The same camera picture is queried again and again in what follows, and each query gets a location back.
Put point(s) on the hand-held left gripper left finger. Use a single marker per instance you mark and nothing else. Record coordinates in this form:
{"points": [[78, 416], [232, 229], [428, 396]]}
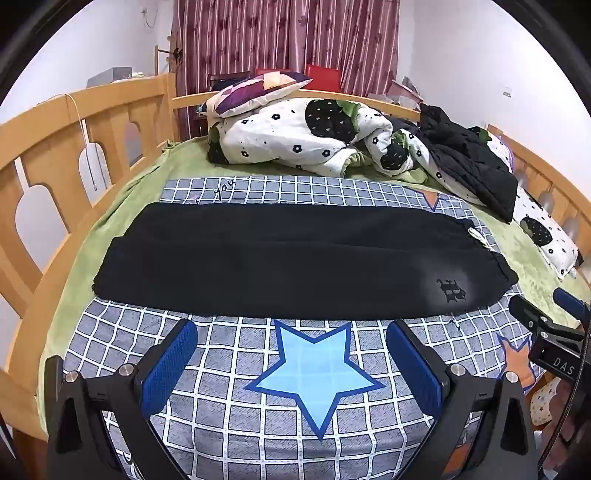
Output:
{"points": [[168, 369]]}

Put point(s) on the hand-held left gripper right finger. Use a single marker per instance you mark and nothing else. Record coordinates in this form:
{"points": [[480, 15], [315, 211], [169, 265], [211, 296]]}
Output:
{"points": [[415, 364]]}

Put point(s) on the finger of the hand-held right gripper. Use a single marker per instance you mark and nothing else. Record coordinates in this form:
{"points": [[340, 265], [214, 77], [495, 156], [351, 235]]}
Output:
{"points": [[528, 311], [570, 302]]}

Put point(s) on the black pants with white stripe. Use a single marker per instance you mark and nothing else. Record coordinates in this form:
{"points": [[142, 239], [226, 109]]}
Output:
{"points": [[286, 263]]}

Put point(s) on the white star print cloth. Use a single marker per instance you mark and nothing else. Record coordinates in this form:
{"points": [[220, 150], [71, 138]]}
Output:
{"points": [[545, 406]]}

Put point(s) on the grey checked star blanket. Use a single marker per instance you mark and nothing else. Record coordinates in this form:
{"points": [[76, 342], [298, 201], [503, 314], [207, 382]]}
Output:
{"points": [[221, 406]]}

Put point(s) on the white floral pillow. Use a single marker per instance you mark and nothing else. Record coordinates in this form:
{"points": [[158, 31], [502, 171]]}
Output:
{"points": [[549, 230]]}

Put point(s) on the black jacket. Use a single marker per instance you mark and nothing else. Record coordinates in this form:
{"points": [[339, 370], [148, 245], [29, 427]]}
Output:
{"points": [[466, 157]]}

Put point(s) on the green bed sheet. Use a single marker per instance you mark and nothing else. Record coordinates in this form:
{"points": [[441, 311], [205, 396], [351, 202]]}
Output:
{"points": [[138, 194]]}

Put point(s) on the white floral quilt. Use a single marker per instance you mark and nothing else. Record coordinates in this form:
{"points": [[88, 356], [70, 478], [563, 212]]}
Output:
{"points": [[277, 134]]}

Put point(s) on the purple patterned pillow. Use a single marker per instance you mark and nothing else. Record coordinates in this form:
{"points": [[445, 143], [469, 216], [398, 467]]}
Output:
{"points": [[258, 90]]}

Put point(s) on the grey box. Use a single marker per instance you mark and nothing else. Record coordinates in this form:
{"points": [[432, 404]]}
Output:
{"points": [[115, 76]]}

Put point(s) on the wooden rack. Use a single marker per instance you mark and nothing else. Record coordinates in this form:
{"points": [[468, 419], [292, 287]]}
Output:
{"points": [[168, 57]]}

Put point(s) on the red patterned curtain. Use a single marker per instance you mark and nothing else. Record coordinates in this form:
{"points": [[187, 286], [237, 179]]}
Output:
{"points": [[286, 37]]}

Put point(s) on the wooden bed frame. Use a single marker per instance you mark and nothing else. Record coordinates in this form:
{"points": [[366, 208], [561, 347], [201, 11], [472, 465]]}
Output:
{"points": [[51, 124]]}

